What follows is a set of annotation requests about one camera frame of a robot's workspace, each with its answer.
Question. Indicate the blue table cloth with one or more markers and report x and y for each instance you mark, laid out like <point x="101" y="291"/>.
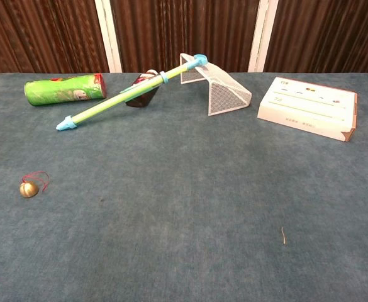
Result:
<point x="183" y="204"/>

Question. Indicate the dark brown sauce bottle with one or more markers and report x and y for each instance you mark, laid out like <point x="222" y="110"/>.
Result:
<point x="141" y="100"/>

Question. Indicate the green and blue water squirter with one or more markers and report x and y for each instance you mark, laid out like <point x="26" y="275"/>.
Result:
<point x="108" y="105"/>

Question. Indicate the brown pleated screen panel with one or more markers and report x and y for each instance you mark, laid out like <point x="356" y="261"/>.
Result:
<point x="42" y="34"/>
<point x="328" y="34"/>
<point x="183" y="31"/>

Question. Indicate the white cardboard box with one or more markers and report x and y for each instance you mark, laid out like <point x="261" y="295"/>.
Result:
<point x="309" y="105"/>

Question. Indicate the green chips can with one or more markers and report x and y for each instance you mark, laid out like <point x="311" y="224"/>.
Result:
<point x="61" y="90"/>

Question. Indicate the white screen frame post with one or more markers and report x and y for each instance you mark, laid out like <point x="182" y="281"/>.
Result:
<point x="263" y="34"/>
<point x="108" y="34"/>

